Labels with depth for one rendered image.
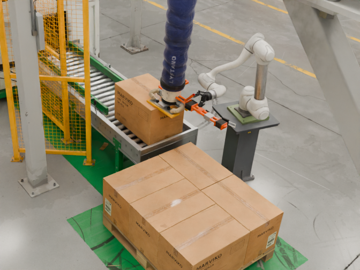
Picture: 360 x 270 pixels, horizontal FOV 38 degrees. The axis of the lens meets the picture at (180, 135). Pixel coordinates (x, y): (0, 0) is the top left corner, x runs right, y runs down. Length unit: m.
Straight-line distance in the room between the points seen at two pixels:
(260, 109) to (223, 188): 0.84
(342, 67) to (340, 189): 4.76
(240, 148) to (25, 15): 2.38
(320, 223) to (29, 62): 3.07
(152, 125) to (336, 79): 3.84
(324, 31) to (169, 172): 3.69
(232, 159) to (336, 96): 4.34
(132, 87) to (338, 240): 2.42
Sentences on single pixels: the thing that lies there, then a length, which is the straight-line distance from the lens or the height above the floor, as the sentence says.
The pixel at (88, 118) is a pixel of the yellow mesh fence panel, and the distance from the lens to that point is 5.24.
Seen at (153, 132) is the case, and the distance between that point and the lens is 4.83.
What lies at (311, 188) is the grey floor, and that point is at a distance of 5.63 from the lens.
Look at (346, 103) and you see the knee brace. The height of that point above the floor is 2.94.
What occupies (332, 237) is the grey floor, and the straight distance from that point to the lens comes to 5.16.
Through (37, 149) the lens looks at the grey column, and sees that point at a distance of 5.03.
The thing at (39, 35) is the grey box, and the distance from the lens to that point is 4.46.
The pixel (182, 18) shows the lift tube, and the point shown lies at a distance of 4.25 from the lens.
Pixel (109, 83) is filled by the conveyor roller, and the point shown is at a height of 0.54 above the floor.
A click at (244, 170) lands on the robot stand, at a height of 0.13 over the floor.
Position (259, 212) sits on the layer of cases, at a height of 0.54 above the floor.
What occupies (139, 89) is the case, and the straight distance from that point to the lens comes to 4.99.
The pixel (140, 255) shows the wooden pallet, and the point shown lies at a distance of 4.48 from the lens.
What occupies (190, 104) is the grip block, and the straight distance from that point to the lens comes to 4.54.
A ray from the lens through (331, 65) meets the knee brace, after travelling 1.01.
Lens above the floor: 3.40
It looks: 34 degrees down
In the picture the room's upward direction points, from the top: 6 degrees clockwise
